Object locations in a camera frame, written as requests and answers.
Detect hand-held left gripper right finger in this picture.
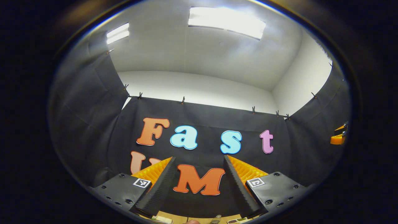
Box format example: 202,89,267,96
222,155,311,220

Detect ceiling light panel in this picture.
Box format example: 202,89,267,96
106,22,130,44

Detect sandwich with lettuce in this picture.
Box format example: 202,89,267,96
151,215,174,224

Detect row of black cloth clips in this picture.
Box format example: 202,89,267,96
107,48,334,120

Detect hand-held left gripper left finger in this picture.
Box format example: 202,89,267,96
90,156,177,220

